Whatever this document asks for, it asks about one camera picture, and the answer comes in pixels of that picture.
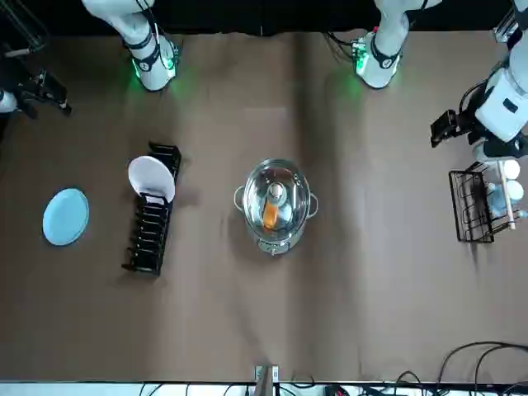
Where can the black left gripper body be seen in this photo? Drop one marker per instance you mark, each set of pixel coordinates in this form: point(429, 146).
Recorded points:
point(445, 128)

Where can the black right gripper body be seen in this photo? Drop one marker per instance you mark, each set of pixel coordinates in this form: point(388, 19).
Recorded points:
point(43, 84)

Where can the glass lid with chrome knob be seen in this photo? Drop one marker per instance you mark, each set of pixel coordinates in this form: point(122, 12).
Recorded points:
point(264, 181)

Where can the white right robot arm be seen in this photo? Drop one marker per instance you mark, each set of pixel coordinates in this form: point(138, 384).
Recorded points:
point(152, 70)

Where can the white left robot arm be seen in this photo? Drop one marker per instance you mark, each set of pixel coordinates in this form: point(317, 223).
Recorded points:
point(377, 62)

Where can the light blue plate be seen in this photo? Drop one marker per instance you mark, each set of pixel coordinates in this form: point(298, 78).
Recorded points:
point(66, 217)

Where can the white plate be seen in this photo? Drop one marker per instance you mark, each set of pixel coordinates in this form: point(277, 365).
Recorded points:
point(150, 177)

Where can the pale green steel pot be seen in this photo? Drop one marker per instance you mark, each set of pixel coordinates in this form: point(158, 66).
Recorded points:
point(273, 246)

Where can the black metal stand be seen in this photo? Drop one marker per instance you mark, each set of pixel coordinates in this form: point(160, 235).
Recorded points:
point(24, 24)

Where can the pale pink cup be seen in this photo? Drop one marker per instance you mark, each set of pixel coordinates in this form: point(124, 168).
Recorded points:
point(511, 169)

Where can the light blue cup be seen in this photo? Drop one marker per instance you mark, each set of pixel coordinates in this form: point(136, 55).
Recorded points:
point(501, 202)

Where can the black dish rack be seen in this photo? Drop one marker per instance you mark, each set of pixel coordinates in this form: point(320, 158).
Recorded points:
point(146, 239)

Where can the white desk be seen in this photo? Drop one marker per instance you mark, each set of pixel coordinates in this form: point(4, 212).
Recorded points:
point(41, 389)

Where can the aluminium profile post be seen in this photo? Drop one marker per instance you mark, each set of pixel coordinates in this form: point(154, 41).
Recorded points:
point(266, 381)

